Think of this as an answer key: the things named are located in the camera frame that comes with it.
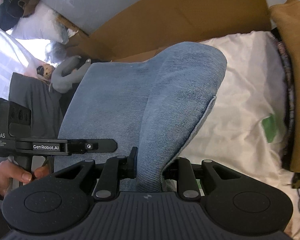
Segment brown teddy bear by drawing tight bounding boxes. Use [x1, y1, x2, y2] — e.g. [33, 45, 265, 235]
[36, 63, 56, 80]

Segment blue denim pants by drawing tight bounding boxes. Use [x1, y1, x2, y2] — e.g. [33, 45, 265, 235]
[53, 42, 228, 193]

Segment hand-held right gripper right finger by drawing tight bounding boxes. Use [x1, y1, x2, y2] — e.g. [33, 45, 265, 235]
[164, 156, 241, 201]

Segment grey plush toy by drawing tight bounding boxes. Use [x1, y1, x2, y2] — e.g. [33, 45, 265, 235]
[48, 56, 92, 95]

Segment bear print bed sheet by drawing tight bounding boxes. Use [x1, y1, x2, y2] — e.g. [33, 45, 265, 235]
[162, 31, 300, 240]

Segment black garment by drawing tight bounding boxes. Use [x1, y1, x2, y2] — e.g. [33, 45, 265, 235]
[58, 89, 78, 121]

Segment white plastic bag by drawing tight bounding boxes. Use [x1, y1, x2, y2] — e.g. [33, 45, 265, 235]
[44, 41, 68, 63]

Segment grey upright mattress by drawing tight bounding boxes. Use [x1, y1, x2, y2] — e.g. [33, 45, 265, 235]
[22, 0, 171, 36]

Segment person's left hand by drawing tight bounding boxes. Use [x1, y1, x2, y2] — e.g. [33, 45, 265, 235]
[0, 160, 51, 198]

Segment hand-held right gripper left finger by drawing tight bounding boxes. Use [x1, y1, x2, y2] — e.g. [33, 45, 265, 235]
[53, 146, 138, 201]

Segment white pillow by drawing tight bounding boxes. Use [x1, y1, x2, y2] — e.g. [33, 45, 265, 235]
[11, 1, 78, 46]

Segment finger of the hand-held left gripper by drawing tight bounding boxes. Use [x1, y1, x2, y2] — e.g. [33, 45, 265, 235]
[69, 139, 118, 155]

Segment flattened cardboard box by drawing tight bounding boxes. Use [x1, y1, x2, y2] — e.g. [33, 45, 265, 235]
[57, 0, 273, 62]

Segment dark patterned garment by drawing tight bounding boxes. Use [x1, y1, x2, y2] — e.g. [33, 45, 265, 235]
[269, 29, 300, 190]

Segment grey duvet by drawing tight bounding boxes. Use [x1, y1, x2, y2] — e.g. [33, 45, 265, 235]
[8, 72, 66, 141]

